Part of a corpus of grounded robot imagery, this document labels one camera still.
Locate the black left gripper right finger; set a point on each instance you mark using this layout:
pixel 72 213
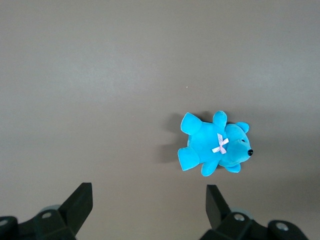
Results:
pixel 220 220

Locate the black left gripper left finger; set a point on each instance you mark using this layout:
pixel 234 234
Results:
pixel 72 212

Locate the blue teddy bear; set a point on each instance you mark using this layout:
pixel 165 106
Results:
pixel 207 140

